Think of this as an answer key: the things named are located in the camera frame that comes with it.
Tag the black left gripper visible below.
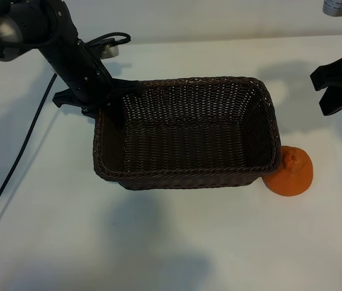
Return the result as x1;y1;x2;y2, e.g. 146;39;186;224
41;38;144;129

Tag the orange with knobbed stem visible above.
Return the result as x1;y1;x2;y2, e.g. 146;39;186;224
263;145;314;197

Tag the dark brown woven basket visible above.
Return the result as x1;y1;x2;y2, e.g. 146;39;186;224
92;76;282;192

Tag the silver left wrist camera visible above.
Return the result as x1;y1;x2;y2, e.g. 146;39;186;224
96;44;120;59

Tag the thin black camera cable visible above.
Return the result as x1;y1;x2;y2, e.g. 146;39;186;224
78;32;132;51

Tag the black braided cable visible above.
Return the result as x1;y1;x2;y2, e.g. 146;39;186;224
0;72;57;241

